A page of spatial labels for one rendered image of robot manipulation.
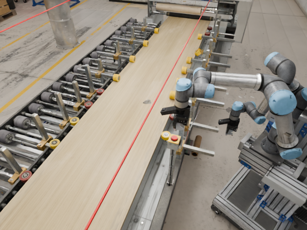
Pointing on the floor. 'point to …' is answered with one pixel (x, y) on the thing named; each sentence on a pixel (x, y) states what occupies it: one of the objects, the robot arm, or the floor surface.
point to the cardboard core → (197, 144)
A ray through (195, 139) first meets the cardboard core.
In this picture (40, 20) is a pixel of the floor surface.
